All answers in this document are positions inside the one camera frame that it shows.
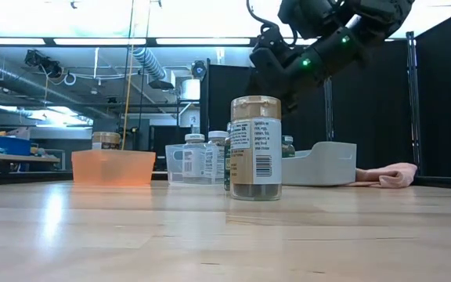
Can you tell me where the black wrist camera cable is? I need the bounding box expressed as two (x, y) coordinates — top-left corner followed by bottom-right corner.
(246, 0), (276, 35)

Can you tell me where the orange translucent plastic bin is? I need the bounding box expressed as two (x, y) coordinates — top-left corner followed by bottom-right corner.
(71, 149), (157, 187)

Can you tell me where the clear plastic bin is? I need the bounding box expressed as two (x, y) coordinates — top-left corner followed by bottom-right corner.
(165, 143), (226, 186)

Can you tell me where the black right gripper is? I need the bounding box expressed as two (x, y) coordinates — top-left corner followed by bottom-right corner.
(248, 29), (320, 115)

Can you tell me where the yellow hanging cable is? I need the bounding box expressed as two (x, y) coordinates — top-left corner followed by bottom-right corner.
(121, 42), (135, 151)

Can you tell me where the slotted metal frame post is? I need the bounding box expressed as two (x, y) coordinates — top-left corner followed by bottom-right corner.
(324, 76), (334, 142)
(405, 31), (423, 177)

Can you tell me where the black room post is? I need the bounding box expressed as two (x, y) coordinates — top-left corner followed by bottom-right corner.
(200, 58), (211, 138)

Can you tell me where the background wooden table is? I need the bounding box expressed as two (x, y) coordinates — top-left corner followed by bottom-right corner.
(0, 150), (61, 174)

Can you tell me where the black ceiling-hung device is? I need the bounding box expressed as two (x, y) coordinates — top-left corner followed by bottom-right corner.
(23, 49), (64, 79)

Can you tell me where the pink cloth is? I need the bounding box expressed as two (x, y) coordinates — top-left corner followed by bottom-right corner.
(346, 162), (418, 190)

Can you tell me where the black hanging lamp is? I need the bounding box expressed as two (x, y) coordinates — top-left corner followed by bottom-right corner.
(148, 80), (175, 91)

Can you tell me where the grey corrugated duct hose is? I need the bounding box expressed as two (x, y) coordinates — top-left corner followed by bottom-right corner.
(133, 46), (168, 81)

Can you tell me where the blue storage bin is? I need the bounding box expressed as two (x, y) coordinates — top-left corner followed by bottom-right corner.
(0, 136), (31, 157)

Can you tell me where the white cylinder tank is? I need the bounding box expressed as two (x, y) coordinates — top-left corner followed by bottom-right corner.
(180, 78), (202, 101)

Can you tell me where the round black ceiling device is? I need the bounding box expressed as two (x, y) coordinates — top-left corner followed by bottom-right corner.
(191, 60), (207, 79)

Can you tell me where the white plastic bin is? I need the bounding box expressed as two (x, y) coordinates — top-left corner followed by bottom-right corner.
(281, 141), (358, 186)

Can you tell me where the white-lid spice jar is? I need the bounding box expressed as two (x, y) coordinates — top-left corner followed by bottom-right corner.
(204, 130), (229, 185)
(182, 133), (207, 185)

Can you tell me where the black curtain panel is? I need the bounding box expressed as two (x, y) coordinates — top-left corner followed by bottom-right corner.
(271, 84), (326, 152)
(208, 64), (269, 136)
(331, 41), (410, 170)
(415, 3), (451, 179)

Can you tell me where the black hanging cable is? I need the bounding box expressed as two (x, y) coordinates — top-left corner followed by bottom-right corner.
(137, 0), (151, 152)

